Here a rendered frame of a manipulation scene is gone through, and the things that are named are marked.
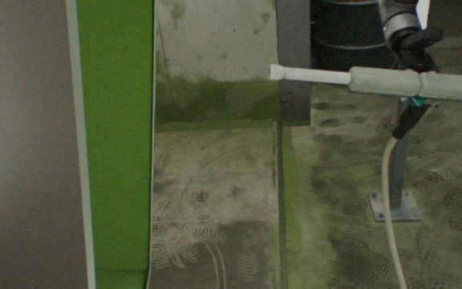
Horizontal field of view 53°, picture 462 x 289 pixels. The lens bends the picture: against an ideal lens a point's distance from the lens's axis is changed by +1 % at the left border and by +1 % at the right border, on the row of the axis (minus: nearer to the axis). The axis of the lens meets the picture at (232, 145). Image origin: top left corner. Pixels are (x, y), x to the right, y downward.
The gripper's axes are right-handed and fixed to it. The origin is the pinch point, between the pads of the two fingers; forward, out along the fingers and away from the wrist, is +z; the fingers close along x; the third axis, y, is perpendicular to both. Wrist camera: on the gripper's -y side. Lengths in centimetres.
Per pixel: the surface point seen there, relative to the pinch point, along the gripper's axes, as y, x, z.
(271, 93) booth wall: 133, 4, -108
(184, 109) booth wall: 153, 54, -106
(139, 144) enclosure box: 18, 64, 6
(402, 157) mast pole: 81, -39, -36
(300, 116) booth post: 144, -16, -101
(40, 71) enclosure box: -47, 64, 42
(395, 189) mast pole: 96, -41, -29
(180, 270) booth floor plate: 110, 51, 8
